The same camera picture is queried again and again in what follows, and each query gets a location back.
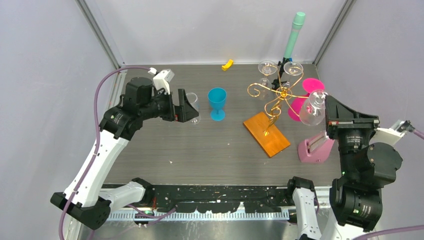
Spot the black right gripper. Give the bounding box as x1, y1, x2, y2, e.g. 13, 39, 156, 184
325, 93, 382, 176

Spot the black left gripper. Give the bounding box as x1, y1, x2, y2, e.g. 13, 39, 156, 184
139, 88, 199, 122

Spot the clear patterned wine glass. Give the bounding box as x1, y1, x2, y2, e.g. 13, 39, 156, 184
299, 89, 328, 126

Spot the blue plastic wine glass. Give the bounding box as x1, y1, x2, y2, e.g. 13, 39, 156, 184
207, 87, 227, 122

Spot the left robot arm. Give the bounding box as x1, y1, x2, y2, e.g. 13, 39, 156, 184
50, 77, 199, 230

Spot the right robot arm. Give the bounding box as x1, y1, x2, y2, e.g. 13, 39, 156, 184
285, 95, 403, 240

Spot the pink plastic wine glass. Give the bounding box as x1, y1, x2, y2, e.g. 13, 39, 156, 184
287, 78, 326, 122

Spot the orange wooden rack base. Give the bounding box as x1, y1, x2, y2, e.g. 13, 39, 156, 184
243, 112, 291, 158

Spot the yellow small block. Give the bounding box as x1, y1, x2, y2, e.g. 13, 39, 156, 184
221, 59, 234, 72

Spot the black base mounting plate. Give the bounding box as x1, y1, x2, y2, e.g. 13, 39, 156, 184
130, 184, 295, 214

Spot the mint green tube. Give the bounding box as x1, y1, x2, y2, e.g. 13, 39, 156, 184
283, 11, 306, 60

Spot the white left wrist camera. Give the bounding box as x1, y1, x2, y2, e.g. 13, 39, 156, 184
148, 67, 175, 95

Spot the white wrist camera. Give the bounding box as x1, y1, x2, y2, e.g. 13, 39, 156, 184
370, 120, 415, 147
148, 67, 175, 95

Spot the gold wire glass rack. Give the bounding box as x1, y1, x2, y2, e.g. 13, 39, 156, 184
247, 67, 304, 125

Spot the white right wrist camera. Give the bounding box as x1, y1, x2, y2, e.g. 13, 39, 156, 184
370, 120, 415, 147

